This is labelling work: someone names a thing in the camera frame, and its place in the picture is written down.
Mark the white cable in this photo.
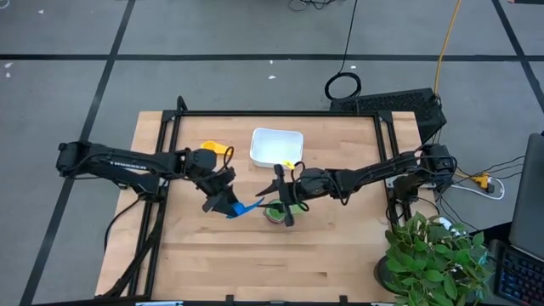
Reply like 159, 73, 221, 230
450, 176, 507, 201

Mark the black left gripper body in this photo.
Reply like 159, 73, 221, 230
195, 167, 237, 213

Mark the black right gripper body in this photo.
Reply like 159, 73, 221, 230
273, 163, 342, 228

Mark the black aluminium table frame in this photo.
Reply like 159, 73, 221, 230
96, 95, 422, 306

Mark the black backlit keyboard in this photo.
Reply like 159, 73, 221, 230
487, 239, 544, 306

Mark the black computer tower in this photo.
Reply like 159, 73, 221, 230
329, 88, 448, 145

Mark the green potted plant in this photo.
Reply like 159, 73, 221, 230
372, 211, 497, 306

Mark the black coiled floor cable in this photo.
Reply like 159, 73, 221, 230
324, 0, 362, 102

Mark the yellow plastic measuring cup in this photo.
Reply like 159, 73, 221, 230
200, 140, 230, 156

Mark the blue plastic measuring cup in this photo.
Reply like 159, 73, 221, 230
226, 196, 265, 220

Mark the white plastic basket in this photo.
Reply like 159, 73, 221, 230
248, 127, 305, 171

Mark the yellow cable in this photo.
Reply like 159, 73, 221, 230
432, 0, 493, 191

